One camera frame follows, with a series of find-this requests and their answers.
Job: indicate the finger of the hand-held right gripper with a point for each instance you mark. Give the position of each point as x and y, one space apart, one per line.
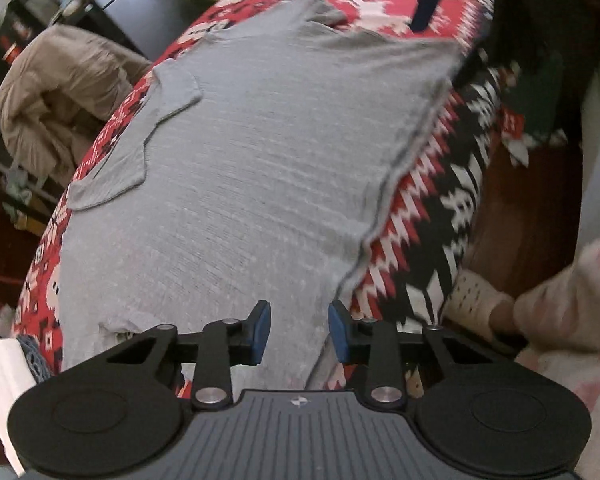
425 10

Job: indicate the white dotted slipper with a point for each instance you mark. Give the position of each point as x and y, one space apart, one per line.
472 295

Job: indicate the beige padded jacket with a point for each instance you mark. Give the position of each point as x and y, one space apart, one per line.
65 95

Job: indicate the white cloth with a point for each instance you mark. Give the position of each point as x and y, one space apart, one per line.
7 400

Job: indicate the red patterned blanket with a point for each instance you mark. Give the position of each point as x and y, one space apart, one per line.
460 200

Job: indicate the white pink fleece pyjamas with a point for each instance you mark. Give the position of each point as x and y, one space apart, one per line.
575 310

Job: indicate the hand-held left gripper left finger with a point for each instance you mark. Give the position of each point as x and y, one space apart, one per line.
260 330

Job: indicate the grey knitted sweater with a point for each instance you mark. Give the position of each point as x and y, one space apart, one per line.
255 160

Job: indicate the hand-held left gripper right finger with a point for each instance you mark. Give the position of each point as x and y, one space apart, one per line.
337 332

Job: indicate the blue grey knitted cloth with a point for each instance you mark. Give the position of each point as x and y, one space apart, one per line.
35 360

